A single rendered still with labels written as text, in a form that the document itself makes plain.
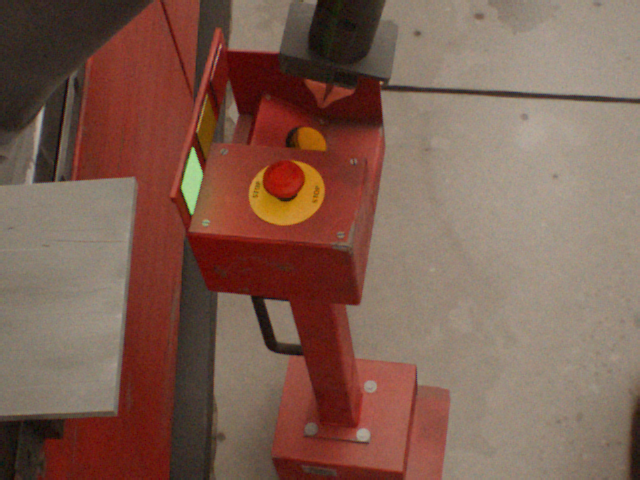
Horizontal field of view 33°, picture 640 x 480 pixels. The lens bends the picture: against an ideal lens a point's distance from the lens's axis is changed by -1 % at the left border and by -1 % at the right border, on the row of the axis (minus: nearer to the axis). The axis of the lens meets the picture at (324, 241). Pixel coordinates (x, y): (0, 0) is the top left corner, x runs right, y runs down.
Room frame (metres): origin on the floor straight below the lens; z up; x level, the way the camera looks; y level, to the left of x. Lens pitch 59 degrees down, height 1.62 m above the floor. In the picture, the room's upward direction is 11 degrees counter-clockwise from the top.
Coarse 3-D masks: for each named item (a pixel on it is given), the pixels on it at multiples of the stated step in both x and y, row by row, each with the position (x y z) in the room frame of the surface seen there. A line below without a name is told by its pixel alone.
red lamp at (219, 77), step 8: (224, 56) 0.72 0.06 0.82; (216, 64) 0.70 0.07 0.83; (224, 64) 0.72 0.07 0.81; (216, 72) 0.70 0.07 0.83; (224, 72) 0.71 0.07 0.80; (216, 80) 0.69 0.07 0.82; (224, 80) 0.71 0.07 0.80; (216, 88) 0.69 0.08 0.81; (224, 88) 0.70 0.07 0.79; (216, 96) 0.68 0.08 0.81
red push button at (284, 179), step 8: (272, 168) 0.58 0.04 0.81; (280, 168) 0.58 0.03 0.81; (288, 168) 0.58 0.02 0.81; (296, 168) 0.58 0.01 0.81; (264, 176) 0.58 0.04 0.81; (272, 176) 0.58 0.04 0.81; (280, 176) 0.57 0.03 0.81; (288, 176) 0.57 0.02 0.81; (296, 176) 0.57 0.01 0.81; (304, 176) 0.57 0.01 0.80; (264, 184) 0.57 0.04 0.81; (272, 184) 0.57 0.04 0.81; (280, 184) 0.56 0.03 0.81; (288, 184) 0.56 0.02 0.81; (296, 184) 0.56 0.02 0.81; (272, 192) 0.56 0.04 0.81; (280, 192) 0.56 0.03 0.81; (288, 192) 0.56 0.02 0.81; (296, 192) 0.56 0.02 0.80; (280, 200) 0.57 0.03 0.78; (288, 200) 0.56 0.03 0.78
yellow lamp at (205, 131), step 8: (208, 96) 0.67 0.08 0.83; (208, 104) 0.66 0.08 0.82; (208, 112) 0.66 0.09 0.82; (200, 120) 0.64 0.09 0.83; (208, 120) 0.65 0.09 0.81; (200, 128) 0.63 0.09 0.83; (208, 128) 0.65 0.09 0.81; (200, 136) 0.63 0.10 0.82; (208, 136) 0.64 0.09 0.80; (208, 144) 0.64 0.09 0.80; (208, 152) 0.63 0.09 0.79
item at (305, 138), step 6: (300, 132) 0.68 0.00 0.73; (306, 132) 0.68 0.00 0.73; (312, 132) 0.68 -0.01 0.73; (318, 132) 0.68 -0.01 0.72; (294, 138) 0.67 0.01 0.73; (300, 138) 0.67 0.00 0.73; (306, 138) 0.67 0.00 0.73; (312, 138) 0.67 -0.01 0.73; (318, 138) 0.67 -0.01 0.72; (324, 138) 0.68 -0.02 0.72; (294, 144) 0.66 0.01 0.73; (300, 144) 0.66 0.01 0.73; (306, 144) 0.66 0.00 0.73; (312, 144) 0.66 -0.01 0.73; (318, 144) 0.67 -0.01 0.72; (324, 144) 0.67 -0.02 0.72; (324, 150) 0.66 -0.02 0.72
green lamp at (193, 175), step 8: (192, 152) 0.60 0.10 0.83; (192, 160) 0.60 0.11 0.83; (192, 168) 0.59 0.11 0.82; (200, 168) 0.61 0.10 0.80; (184, 176) 0.58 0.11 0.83; (192, 176) 0.59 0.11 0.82; (200, 176) 0.60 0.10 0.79; (184, 184) 0.57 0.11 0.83; (192, 184) 0.58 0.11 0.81; (184, 192) 0.57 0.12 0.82; (192, 192) 0.58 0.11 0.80; (192, 200) 0.57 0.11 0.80; (192, 208) 0.57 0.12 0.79
